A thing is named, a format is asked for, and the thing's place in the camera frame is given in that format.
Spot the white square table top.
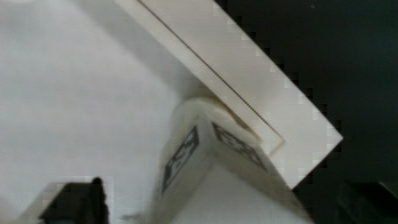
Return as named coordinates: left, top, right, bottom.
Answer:
left=0, top=0, right=341, bottom=224

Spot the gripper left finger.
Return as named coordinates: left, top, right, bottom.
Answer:
left=16, top=177, right=110, bottom=224

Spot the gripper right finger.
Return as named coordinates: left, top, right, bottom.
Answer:
left=336, top=181, right=398, bottom=224

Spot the white table leg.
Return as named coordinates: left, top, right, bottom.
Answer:
left=147, top=98, right=314, bottom=224

